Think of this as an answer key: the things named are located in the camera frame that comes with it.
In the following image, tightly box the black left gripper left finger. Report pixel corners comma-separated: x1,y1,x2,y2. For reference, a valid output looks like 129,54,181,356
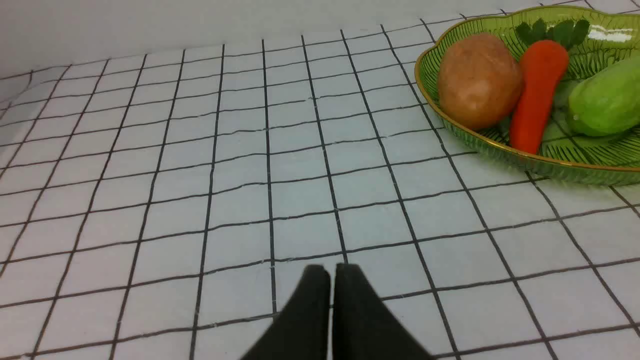
242,264,331,360

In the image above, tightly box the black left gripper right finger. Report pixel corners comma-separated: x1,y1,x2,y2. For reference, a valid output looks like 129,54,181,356
332,263,434,360

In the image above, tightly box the white grid tablecloth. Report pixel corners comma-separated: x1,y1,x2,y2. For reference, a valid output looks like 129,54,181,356
0,0,640,360

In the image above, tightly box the brown potato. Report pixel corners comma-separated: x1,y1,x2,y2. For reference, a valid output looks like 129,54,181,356
438,32,524,132

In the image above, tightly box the orange carrot with green top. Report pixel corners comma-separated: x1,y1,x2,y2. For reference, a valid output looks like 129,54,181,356
509,18,591,155

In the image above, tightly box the green cucumber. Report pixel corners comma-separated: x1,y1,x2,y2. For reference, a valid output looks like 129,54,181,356
567,55,640,137

